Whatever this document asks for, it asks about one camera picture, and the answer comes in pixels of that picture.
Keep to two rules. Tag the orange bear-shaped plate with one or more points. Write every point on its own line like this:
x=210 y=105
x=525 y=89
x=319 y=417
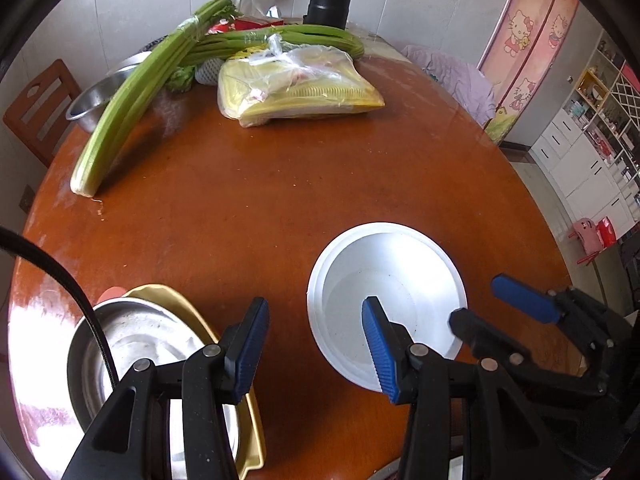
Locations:
x=112 y=293

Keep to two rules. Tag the lower wall outlet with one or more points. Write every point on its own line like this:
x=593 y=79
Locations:
x=27 y=199

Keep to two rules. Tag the large steel bowl far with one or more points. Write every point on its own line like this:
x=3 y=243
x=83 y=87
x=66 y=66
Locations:
x=87 y=109

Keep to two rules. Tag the brown slatted wooden chair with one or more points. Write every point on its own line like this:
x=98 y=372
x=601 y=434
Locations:
x=37 y=115

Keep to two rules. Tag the white shelf cabinet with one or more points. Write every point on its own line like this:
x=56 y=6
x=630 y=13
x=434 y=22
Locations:
x=590 y=149

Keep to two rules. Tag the large celery bunch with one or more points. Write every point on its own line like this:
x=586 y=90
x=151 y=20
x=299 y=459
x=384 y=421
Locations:
x=137 y=92

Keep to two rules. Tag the red noodle cup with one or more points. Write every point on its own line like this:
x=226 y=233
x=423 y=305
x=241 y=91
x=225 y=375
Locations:
x=414 y=279

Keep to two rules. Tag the yellow noodles plastic bag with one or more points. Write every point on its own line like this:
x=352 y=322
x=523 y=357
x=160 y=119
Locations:
x=264 y=83

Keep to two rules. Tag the purple cloth on chair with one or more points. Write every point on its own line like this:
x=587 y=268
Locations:
x=462 y=80

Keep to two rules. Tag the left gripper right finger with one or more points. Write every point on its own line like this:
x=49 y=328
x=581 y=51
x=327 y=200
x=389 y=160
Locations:
x=388 y=344

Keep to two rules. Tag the pink hello kitty door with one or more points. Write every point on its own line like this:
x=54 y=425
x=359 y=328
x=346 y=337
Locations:
x=527 y=40

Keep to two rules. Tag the round metal pan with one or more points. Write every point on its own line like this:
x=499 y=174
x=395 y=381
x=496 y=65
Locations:
x=129 y=438

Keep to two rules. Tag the white foam-netted fruit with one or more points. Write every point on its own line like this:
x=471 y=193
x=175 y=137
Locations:
x=207 y=73

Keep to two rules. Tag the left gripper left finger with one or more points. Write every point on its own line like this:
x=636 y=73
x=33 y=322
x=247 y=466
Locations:
x=242 y=344

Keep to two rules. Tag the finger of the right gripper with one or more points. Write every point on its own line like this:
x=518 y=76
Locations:
x=537 y=305
x=486 y=341

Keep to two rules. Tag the red small stool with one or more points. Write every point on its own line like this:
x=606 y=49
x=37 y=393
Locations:
x=607 y=233

